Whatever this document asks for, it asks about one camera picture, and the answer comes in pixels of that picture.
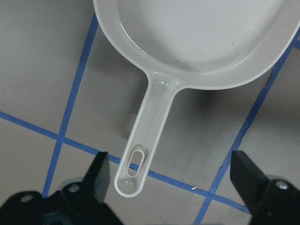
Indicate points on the beige plastic dustpan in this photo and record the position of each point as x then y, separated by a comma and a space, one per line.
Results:
189, 44

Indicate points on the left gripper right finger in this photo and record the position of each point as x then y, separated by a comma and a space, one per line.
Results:
249, 181

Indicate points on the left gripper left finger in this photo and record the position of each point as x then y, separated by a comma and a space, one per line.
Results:
97, 177

